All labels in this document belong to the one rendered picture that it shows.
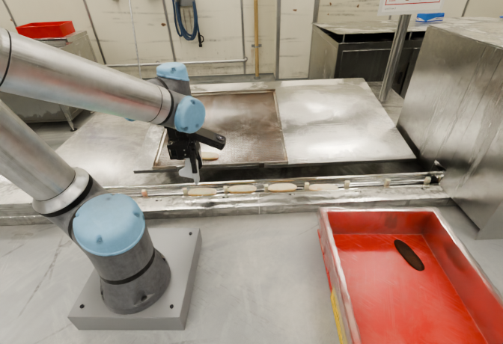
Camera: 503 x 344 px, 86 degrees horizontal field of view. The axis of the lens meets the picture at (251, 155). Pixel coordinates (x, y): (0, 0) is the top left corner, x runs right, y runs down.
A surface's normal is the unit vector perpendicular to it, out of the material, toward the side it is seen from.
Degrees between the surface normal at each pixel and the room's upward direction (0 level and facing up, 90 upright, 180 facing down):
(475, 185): 90
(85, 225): 7
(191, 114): 90
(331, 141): 10
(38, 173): 91
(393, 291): 0
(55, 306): 0
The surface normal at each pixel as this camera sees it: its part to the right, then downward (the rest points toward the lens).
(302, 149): -0.03, -0.71
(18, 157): 0.72, 0.40
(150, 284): 0.76, 0.04
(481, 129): -1.00, 0.04
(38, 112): 0.03, 0.57
